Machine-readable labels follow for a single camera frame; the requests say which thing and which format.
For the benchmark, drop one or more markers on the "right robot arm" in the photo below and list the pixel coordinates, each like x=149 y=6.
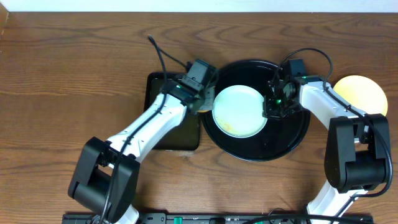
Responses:
x=358 y=162

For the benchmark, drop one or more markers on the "black rectangular water tray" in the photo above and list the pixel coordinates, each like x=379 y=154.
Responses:
x=184 y=137

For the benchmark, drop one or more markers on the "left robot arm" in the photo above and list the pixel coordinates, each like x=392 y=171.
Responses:
x=105 y=176

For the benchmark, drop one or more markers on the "yellow plate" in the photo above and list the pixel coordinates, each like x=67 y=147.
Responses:
x=363 y=93

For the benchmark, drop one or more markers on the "light blue plate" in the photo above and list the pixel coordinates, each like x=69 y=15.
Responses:
x=237 y=111

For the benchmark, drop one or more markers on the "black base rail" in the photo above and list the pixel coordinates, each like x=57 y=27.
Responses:
x=162 y=218

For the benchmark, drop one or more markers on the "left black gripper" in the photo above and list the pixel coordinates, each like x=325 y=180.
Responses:
x=204 y=99

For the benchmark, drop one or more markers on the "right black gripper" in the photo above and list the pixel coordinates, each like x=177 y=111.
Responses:
x=273 y=106

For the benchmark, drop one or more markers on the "round black serving tray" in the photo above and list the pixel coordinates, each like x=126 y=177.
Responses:
x=278 y=137

